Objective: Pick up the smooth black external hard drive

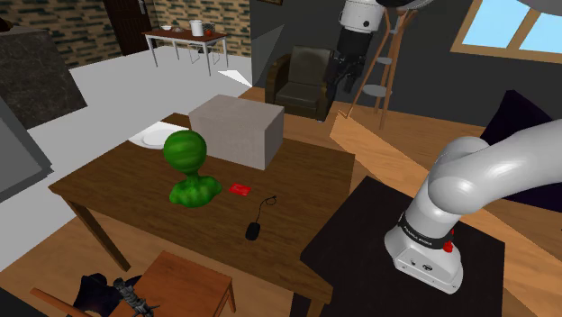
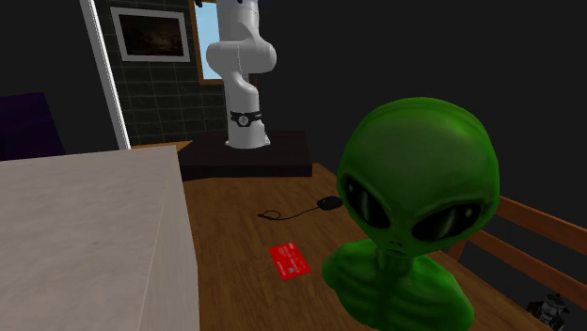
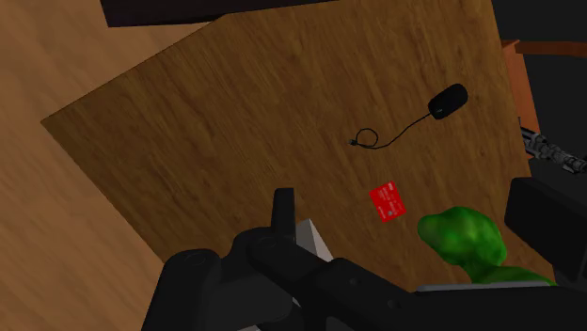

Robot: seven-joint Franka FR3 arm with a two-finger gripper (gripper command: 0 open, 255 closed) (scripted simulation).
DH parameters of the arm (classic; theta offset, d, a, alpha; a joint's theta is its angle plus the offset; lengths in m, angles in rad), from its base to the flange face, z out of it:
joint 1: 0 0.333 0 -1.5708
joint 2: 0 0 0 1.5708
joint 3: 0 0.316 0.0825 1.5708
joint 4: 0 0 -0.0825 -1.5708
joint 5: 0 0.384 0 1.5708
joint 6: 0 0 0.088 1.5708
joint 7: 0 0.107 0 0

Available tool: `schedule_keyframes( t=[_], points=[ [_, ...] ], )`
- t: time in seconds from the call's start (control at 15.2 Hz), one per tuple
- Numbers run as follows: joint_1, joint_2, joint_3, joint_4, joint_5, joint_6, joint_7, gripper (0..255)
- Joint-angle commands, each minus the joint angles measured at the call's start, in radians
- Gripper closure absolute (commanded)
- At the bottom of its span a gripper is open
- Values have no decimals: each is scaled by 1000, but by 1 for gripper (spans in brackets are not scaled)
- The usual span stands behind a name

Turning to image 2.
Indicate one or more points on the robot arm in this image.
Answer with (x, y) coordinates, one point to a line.
(241, 69)

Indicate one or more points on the dark robot stand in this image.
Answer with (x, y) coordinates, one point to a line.
(279, 158)

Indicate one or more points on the red card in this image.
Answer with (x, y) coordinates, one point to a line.
(289, 260)

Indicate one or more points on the green alien bust figure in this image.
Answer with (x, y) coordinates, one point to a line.
(412, 169)

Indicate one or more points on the wooden framed window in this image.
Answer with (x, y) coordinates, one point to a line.
(205, 41)

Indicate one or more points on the large pale grey box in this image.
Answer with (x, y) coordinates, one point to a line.
(82, 238)

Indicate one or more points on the wooden chair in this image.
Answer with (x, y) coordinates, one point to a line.
(532, 238)

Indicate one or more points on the dark purple furniture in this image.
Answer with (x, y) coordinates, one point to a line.
(27, 128)

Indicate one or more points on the small black grey figure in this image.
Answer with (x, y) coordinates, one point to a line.
(549, 311)

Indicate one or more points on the white framed dark wall picture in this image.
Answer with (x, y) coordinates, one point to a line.
(151, 36)

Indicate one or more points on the white door frame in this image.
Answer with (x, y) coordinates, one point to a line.
(106, 78)

